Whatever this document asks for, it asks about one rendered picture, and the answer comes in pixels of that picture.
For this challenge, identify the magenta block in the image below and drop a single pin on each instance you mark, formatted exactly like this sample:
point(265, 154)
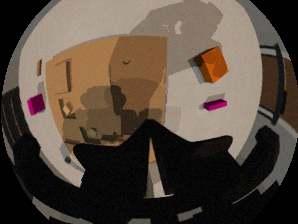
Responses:
point(36, 104)

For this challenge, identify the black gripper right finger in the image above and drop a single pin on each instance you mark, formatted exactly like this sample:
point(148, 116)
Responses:
point(174, 153)

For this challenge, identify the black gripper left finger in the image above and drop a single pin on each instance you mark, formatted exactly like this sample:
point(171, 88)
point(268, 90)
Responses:
point(132, 156)

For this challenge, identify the magenta rectangular bar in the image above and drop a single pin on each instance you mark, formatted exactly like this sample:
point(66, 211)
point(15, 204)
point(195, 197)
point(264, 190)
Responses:
point(215, 104)

